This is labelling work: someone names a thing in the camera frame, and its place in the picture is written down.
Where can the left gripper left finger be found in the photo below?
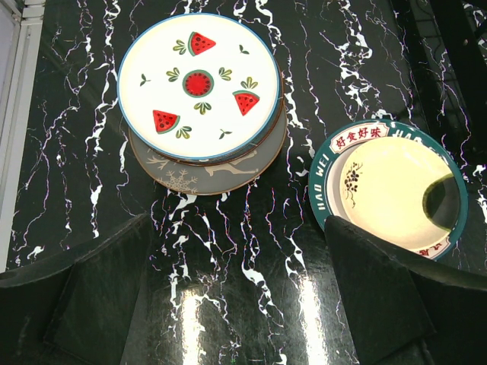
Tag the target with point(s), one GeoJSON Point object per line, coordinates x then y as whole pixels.
{"type": "Point", "coordinates": [75, 307]}

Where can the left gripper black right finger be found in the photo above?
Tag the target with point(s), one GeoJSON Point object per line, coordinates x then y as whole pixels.
{"type": "Point", "coordinates": [403, 308]}

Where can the cream plate with flower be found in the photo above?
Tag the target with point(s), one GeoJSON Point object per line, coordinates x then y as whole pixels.
{"type": "Point", "coordinates": [400, 191]}

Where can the dark green rimmed plate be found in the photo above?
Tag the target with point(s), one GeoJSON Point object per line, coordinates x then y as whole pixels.
{"type": "Point", "coordinates": [326, 169]}

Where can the white watermelon pattern plate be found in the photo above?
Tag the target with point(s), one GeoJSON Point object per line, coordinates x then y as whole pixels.
{"type": "Point", "coordinates": [187, 42]}

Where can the stack of plates under white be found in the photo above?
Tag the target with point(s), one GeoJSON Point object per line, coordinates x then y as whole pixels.
{"type": "Point", "coordinates": [213, 171]}

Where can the black wire dish rack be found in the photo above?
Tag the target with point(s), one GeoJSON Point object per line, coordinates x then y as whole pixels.
{"type": "Point", "coordinates": [446, 55]}

